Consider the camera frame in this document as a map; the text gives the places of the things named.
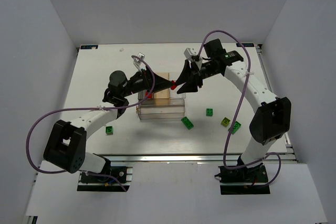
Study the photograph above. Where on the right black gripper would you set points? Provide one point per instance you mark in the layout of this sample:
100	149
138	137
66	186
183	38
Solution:
196	73

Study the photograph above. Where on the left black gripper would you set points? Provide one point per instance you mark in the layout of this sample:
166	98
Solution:
146	79

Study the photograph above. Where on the red lego brick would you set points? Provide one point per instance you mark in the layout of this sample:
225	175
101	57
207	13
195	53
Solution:
173	87
148	95

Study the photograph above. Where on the small green lego brick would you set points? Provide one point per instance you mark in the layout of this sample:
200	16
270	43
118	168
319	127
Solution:
109	130
209	112

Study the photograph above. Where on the long green lego brick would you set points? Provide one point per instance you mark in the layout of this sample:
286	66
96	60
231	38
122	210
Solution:
187	123
234	127

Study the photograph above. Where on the lime lego brick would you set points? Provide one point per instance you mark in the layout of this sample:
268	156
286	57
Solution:
225	122

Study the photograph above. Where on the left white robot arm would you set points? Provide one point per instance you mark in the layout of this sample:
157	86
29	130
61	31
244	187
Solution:
66	147

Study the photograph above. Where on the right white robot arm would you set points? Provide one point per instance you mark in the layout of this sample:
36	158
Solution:
272	114

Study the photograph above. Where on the orange tinted plastic bin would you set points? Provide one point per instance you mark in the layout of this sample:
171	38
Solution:
162	98

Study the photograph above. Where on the clear plastic bin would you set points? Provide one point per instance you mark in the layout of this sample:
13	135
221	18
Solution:
175	95

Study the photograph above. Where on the grey smoked plastic bin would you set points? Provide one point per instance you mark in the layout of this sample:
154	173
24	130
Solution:
141	96

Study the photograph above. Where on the long clear plastic drawer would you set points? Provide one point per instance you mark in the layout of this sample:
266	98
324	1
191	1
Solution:
161	109

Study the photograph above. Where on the right blue corner label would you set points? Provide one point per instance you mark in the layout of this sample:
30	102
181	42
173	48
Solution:
245	44

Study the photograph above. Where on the blue corner label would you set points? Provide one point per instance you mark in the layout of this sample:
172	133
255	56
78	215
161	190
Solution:
88	47
245	44

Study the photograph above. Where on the left blue corner label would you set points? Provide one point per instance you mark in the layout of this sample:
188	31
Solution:
88	47

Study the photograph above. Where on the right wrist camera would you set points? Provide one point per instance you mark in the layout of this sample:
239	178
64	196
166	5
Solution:
191	55

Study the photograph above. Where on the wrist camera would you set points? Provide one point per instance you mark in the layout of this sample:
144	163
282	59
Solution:
137	60
191	55

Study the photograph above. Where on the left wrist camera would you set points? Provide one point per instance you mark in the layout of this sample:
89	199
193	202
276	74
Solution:
137	60

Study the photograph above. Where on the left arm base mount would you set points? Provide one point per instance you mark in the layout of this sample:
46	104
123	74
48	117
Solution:
116	179

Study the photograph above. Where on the aluminium table rail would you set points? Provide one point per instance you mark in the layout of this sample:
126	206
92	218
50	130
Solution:
286	157

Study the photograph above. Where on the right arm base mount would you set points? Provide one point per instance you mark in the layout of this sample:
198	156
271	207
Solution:
243	181

